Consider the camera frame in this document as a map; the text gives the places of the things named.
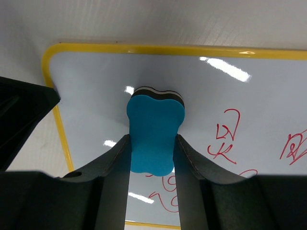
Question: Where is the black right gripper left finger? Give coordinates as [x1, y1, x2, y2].
[0, 135, 131, 230]

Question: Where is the yellow framed whiteboard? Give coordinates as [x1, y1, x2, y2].
[41, 42, 307, 228]

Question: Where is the blue whiteboard eraser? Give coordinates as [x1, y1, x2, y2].
[127, 86, 185, 176]

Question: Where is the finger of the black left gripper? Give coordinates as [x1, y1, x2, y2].
[0, 77, 60, 171]

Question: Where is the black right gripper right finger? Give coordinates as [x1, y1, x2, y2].
[173, 135, 307, 230]

